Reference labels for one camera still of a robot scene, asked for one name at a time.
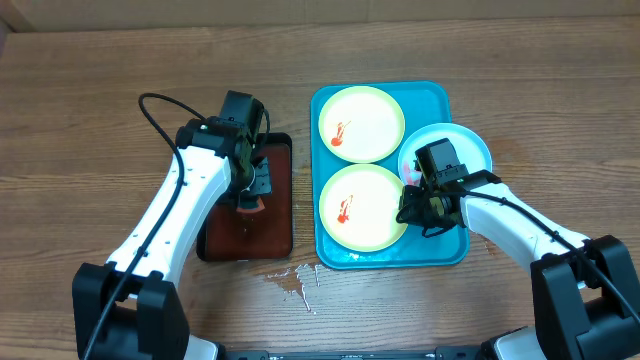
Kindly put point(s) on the teal plastic tray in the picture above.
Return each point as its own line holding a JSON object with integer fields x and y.
{"x": 423, "y": 103}

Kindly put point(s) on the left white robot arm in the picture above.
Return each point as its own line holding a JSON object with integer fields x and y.
{"x": 129, "y": 308}

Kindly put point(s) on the orange and green sponge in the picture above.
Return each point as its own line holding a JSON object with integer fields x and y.
{"x": 250, "y": 205}

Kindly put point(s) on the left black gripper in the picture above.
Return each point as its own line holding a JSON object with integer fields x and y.
{"x": 263, "y": 180}

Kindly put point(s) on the light blue plate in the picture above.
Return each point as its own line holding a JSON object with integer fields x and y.
{"x": 470, "y": 149}

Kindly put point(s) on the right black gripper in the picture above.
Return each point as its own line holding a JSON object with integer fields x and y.
{"x": 416, "y": 216}

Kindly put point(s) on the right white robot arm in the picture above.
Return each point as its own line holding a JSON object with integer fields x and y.
{"x": 585, "y": 291}

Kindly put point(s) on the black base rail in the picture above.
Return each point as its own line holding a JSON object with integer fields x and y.
{"x": 439, "y": 353}

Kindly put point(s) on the black tray with red water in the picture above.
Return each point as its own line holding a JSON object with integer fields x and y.
{"x": 231, "y": 236}

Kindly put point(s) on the yellow plate with ketchup far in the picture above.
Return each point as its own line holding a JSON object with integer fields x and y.
{"x": 361, "y": 124}

